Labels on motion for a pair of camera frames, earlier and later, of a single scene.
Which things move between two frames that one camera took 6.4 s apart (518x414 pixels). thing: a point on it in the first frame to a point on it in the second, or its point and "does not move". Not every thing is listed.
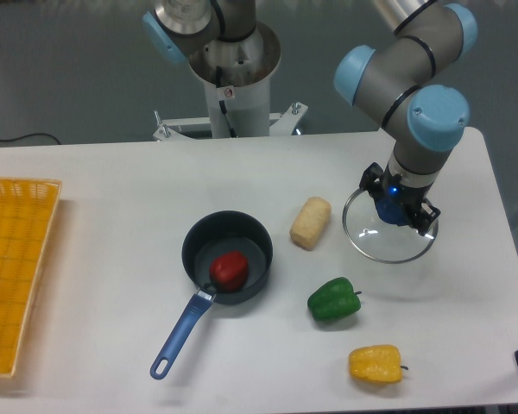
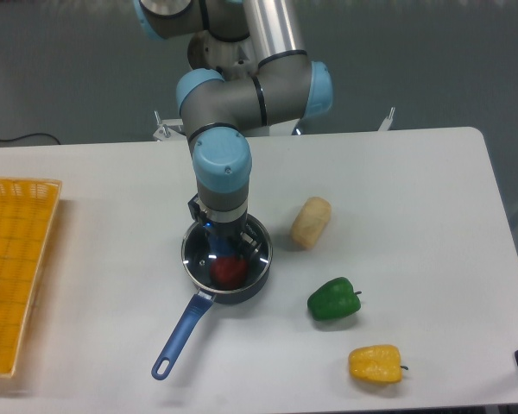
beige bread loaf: [310, 222] does not move
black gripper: [406, 193] to [249, 246]
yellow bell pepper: [378, 363] does not move
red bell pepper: [228, 271] does not move
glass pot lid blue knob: [378, 227] to [213, 262]
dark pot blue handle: [230, 254] does not move
